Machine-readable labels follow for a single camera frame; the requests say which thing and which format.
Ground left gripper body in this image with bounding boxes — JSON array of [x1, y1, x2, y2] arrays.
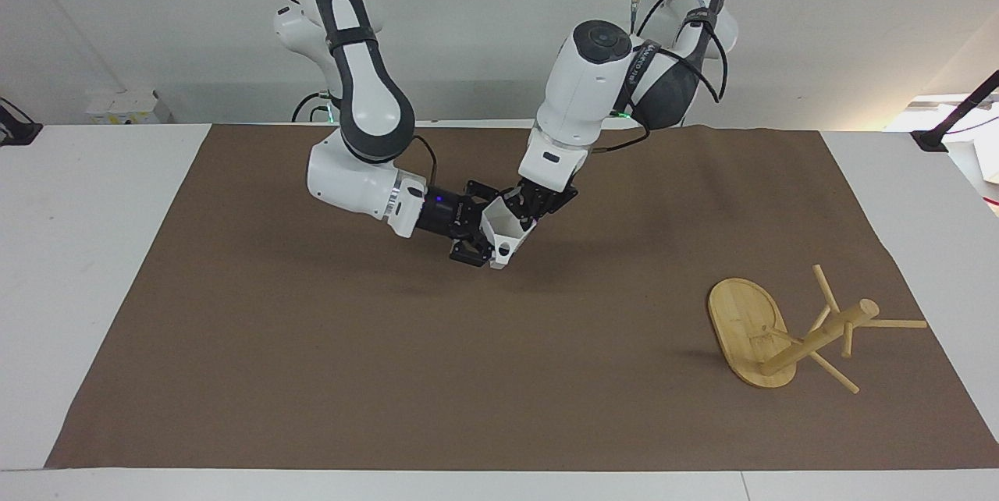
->
[[521, 179, 569, 204]]

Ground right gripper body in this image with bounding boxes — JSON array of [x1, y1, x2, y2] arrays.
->
[[414, 186, 482, 243]]

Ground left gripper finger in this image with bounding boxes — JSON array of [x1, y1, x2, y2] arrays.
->
[[505, 187, 541, 230], [537, 186, 581, 221]]

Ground white cup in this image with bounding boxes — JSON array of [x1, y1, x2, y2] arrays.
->
[[479, 197, 539, 271]]

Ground wooden cup rack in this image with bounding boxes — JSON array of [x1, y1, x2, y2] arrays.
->
[[707, 264, 929, 396]]

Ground white box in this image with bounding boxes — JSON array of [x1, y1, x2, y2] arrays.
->
[[85, 89, 162, 126]]

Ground black stand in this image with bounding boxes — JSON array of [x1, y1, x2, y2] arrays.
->
[[0, 98, 44, 147], [911, 69, 999, 153]]

